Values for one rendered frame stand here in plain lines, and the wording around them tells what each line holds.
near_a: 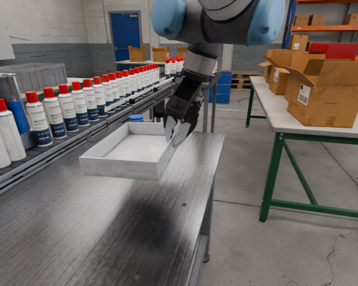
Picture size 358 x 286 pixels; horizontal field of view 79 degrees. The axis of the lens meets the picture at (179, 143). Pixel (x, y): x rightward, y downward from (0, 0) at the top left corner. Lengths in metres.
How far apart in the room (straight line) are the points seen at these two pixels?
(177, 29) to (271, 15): 0.16
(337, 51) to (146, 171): 5.09
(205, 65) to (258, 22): 0.20
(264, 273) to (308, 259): 0.32
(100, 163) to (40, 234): 0.22
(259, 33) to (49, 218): 0.62
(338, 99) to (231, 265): 1.16
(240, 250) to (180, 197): 1.04
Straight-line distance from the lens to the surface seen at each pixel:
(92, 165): 0.58
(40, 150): 0.96
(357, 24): 7.54
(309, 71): 1.89
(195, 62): 0.53
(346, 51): 5.48
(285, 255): 1.72
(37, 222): 0.69
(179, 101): 0.49
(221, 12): 0.34
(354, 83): 1.55
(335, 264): 1.81
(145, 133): 0.78
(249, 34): 0.37
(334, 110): 1.56
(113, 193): 0.70
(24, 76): 2.50
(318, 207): 1.85
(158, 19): 0.44
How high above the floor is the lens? 1.24
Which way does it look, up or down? 25 degrees down
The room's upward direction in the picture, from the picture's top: straight up
